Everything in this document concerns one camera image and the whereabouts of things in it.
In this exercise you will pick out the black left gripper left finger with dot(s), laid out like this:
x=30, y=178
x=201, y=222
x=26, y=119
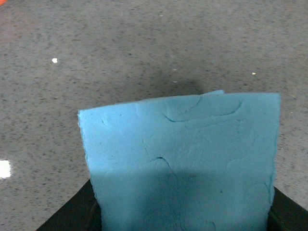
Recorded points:
x=81, y=213

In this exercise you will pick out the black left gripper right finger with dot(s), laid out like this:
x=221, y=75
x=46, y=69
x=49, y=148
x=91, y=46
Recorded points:
x=286, y=215

